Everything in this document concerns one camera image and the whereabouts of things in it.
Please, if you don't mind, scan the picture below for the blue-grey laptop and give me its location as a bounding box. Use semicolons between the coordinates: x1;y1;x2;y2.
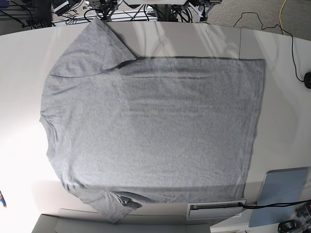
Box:
248;167;308;228

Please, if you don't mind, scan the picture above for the black cable to laptop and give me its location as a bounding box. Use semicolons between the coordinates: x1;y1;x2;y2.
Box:
238;200;311;210

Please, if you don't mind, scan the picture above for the grey T-shirt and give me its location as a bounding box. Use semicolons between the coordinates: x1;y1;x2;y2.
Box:
40;19;265;223

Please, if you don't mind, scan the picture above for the black round puck device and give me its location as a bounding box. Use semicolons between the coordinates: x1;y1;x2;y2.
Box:
303;71;311;89

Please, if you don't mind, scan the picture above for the yellow cable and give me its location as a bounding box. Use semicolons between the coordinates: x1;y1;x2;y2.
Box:
279;0;292;36

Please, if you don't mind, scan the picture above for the blue orange tool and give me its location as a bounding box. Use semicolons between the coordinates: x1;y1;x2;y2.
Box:
0;192;7;208

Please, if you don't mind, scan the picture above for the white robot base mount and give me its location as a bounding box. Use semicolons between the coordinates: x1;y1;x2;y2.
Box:
124;0;187;5

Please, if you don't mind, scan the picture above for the black device bottom right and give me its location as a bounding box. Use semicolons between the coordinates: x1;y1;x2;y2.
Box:
277;220;296;233

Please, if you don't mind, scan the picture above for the thin black cable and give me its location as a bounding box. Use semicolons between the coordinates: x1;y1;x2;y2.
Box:
233;12;306;82

